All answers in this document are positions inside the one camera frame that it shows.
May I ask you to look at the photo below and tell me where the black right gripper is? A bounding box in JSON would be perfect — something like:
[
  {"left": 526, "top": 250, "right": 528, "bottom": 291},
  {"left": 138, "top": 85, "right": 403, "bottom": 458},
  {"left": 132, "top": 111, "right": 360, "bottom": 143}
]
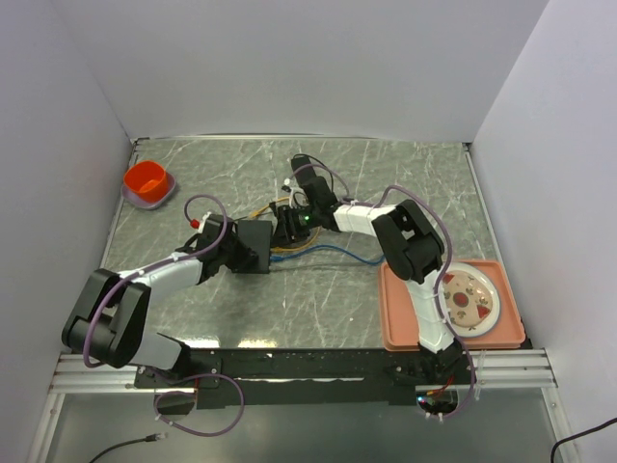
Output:
[{"left": 269, "top": 206, "right": 320, "bottom": 251}]

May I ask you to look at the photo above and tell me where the blue ethernet cable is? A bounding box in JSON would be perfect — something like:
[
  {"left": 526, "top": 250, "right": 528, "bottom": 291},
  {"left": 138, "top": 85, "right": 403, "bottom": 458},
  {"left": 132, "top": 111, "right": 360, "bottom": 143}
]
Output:
[{"left": 270, "top": 244, "right": 383, "bottom": 266}]

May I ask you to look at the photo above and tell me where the black network switch box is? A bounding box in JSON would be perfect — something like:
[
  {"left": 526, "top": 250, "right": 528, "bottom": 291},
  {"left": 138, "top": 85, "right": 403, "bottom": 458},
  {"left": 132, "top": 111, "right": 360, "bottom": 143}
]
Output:
[{"left": 228, "top": 220, "right": 273, "bottom": 274}]

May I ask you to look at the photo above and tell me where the yellow ethernet cable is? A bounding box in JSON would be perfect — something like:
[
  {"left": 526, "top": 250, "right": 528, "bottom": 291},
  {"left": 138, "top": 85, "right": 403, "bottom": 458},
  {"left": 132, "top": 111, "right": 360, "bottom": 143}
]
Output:
[{"left": 250, "top": 200, "right": 322, "bottom": 255}]

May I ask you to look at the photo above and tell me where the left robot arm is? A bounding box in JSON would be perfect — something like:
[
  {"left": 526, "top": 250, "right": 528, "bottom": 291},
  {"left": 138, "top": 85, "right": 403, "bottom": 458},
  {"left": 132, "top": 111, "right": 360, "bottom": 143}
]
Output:
[{"left": 61, "top": 214, "right": 273, "bottom": 388}]

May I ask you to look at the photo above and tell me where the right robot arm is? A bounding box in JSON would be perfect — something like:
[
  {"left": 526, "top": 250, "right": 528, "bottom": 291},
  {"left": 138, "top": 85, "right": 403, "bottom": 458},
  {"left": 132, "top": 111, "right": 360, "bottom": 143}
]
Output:
[{"left": 271, "top": 154, "right": 470, "bottom": 385}]

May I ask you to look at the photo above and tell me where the orange plastic cup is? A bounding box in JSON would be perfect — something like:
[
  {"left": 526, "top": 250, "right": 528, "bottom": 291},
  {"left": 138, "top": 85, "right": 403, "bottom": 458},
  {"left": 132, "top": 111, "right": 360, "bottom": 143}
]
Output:
[{"left": 123, "top": 160, "right": 169, "bottom": 203}]

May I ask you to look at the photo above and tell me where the lilac plastic dish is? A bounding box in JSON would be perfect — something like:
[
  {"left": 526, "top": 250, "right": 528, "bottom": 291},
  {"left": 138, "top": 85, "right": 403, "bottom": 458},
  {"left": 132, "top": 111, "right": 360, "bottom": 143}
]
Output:
[{"left": 120, "top": 176, "right": 176, "bottom": 211}]

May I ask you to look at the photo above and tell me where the pink plastic tray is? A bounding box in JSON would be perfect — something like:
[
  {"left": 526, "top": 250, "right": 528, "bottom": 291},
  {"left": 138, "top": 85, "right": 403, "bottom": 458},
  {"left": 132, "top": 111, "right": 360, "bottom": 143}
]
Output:
[{"left": 377, "top": 259, "right": 526, "bottom": 351}]

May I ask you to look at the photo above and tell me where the patterned ceramic plate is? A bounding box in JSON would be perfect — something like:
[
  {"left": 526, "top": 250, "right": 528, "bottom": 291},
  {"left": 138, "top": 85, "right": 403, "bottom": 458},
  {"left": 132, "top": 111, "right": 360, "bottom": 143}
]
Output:
[{"left": 442, "top": 262, "right": 501, "bottom": 339}]

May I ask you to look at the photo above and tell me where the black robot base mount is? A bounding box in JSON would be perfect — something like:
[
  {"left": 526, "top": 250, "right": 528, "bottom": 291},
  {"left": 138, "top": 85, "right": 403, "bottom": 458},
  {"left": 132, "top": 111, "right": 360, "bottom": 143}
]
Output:
[{"left": 134, "top": 347, "right": 471, "bottom": 409}]

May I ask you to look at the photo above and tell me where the black cable with plug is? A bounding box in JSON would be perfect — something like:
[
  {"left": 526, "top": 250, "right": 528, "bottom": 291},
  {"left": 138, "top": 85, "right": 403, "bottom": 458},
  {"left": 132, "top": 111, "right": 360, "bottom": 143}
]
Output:
[{"left": 85, "top": 432, "right": 168, "bottom": 463}]

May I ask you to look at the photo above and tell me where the aluminium frame rail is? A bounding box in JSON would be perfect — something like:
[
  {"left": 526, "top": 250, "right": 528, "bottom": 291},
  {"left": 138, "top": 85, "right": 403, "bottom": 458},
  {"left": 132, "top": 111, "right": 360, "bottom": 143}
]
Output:
[{"left": 48, "top": 350, "right": 557, "bottom": 395}]

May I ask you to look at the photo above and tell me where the black cable at corner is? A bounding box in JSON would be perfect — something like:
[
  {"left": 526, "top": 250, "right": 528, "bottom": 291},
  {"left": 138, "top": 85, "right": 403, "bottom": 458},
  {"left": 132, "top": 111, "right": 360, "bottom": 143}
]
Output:
[{"left": 550, "top": 418, "right": 617, "bottom": 463}]

